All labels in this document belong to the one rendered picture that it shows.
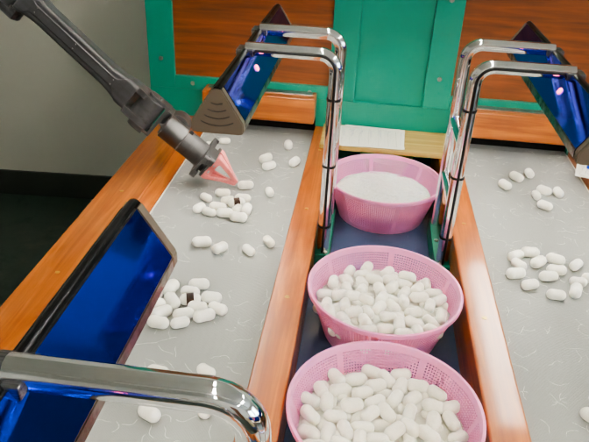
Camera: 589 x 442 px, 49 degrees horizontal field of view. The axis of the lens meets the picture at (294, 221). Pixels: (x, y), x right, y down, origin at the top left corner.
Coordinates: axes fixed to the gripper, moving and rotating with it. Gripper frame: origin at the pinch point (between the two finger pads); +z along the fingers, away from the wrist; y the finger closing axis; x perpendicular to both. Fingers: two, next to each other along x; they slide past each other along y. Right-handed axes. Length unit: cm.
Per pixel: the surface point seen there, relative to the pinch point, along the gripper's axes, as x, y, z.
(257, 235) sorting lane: -4.2, -19.5, 7.7
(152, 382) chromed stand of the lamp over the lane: -39, -100, -12
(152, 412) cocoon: -3, -70, 1
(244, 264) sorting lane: -3.9, -30.3, 7.0
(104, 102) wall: 75, 121, -42
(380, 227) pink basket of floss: -16.5, -3.9, 30.4
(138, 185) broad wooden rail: 11.8, -7.3, -15.7
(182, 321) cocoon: -1, -50, 1
